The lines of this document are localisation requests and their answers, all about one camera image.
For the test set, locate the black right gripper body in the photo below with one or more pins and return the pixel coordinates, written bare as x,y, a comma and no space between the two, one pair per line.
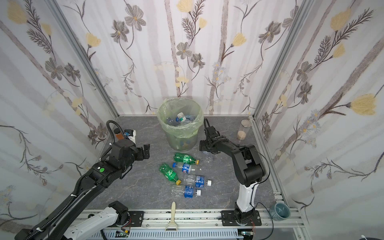
210,139

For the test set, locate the green bottle yellow cap upper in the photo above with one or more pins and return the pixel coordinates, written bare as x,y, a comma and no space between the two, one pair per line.
185,158

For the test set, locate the white perforated cable duct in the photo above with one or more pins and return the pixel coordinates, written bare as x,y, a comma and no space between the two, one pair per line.
188,234

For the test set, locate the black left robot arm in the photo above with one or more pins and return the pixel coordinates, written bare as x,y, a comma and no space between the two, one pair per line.
115,163

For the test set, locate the cream handled peeler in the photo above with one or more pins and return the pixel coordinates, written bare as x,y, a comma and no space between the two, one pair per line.
172,225

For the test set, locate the brown spice jar black lid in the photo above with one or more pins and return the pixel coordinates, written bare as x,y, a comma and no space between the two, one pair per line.
119,134

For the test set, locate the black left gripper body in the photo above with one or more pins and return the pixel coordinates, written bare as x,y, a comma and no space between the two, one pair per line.
142,151

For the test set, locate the clear bottle blue label bottom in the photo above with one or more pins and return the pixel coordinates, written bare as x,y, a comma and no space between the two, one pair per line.
187,192

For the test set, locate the green bottle yellow cap lower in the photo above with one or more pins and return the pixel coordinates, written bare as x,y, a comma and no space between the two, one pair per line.
169,173

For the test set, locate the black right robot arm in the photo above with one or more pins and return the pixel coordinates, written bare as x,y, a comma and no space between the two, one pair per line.
248,166

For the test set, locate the mesh bin with green liner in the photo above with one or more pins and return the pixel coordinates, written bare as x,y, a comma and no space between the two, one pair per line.
182,137

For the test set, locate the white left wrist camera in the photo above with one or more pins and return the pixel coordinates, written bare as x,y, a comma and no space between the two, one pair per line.
130,134

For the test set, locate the teal ceramic mug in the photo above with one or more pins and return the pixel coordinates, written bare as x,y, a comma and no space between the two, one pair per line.
280,212

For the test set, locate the clear bottle blue label middle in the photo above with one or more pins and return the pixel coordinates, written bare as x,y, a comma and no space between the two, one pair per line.
197,181

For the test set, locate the green bottle yellow cap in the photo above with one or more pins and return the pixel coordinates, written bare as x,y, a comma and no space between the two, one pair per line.
169,173
185,158

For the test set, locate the clear bottle blue label white cap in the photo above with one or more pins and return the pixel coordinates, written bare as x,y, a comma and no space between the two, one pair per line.
183,119

